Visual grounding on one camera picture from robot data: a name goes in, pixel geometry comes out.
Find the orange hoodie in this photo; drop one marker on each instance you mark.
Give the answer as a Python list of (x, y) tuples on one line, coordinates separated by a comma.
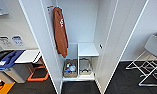
[(60, 31)]

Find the white wardrobe cabinet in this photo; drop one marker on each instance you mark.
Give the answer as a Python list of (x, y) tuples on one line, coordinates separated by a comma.
[(80, 23)]

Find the white round table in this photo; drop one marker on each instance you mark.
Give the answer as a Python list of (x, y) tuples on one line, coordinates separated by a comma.
[(154, 45)]

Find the tan storage basket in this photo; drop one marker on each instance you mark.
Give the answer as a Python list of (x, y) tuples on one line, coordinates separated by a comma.
[(70, 74)]

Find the blue plastic case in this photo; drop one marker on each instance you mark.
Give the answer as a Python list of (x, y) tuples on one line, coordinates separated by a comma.
[(9, 59)]

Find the white wardrobe shelf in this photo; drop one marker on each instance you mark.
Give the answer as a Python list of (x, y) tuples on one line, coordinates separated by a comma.
[(88, 49)]

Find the orange folding stand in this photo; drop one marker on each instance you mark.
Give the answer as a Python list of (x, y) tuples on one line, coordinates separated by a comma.
[(38, 75)]

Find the white sign with orange header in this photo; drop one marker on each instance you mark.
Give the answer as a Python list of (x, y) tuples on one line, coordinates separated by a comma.
[(49, 10)]

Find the white flat board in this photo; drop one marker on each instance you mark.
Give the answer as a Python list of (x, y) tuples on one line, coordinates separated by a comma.
[(29, 56)]

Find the wall socket with dark label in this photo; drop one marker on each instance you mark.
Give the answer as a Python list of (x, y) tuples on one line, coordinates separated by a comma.
[(4, 41)]

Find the wall socket with blue label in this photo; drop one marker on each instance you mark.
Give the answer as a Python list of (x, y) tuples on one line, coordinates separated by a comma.
[(17, 40)]

